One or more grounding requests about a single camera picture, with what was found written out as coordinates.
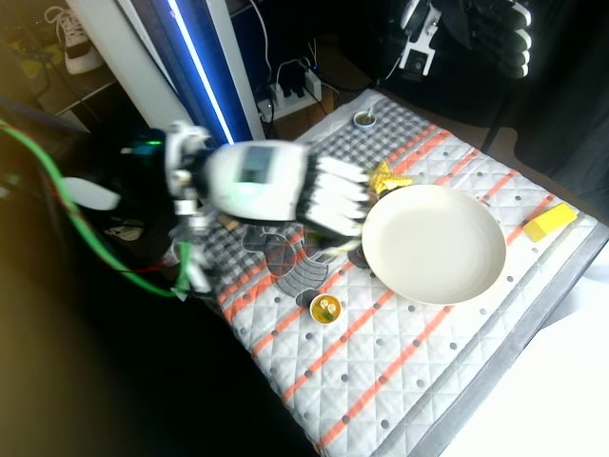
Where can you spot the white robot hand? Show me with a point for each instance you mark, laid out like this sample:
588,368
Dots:
257,185
480,28

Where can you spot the yellow corn piece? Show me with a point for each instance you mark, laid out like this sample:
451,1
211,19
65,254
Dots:
387,178

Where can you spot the cream round plate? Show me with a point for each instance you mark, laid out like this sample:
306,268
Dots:
433,243

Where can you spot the yellow rectangular block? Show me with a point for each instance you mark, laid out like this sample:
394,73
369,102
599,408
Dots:
547,224

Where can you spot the black plug adapter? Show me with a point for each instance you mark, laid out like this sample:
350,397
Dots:
291,81

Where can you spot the white power strip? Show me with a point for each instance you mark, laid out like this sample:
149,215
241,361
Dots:
311,88

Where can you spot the small blue bowl with greens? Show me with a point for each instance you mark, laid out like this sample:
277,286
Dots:
364,120

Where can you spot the small bowl with lemon slices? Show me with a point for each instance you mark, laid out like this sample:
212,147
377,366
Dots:
325,309

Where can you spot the white shoe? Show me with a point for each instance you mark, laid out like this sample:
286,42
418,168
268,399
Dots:
78,52

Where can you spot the grey quilt with printed bear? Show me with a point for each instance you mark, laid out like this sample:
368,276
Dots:
380,381

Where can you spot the white post with blue light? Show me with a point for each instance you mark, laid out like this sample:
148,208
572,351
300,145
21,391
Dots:
143,76

